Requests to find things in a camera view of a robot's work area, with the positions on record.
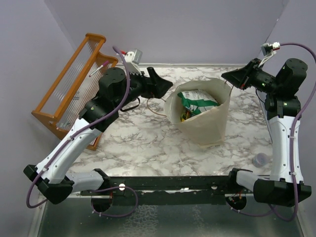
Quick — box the white paper bag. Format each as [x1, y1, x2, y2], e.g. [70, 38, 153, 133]
[162, 78, 233, 148]

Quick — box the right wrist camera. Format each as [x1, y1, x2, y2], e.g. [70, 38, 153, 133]
[259, 42, 280, 67]

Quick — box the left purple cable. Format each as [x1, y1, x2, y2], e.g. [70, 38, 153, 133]
[26, 45, 131, 208]

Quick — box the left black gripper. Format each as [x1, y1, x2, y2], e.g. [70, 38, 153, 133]
[115, 67, 173, 110]

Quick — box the small plastic cup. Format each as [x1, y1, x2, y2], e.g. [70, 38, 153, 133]
[252, 153, 269, 168]

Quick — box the pink capped marker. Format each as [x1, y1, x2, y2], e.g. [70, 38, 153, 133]
[89, 60, 109, 77]

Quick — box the red white small box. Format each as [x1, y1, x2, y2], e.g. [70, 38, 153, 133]
[91, 137, 99, 146]

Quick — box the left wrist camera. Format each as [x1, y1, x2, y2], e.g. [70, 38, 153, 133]
[121, 49, 143, 75]

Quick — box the orange wooden rack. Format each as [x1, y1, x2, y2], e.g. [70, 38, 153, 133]
[32, 33, 118, 139]

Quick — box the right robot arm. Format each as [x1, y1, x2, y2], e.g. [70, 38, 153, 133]
[221, 58, 312, 207]

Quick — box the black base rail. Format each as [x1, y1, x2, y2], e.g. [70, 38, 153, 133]
[80, 175, 247, 206]

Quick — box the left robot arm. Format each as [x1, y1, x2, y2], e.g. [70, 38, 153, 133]
[23, 67, 173, 204]

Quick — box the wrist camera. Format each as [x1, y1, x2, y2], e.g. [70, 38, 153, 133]
[121, 49, 143, 75]
[259, 42, 280, 67]

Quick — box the yellow snack packet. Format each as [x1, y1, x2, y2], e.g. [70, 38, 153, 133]
[180, 109, 192, 122]

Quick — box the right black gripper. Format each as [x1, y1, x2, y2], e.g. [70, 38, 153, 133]
[222, 58, 281, 94]

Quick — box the green chips bag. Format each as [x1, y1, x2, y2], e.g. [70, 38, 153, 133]
[177, 89, 220, 116]

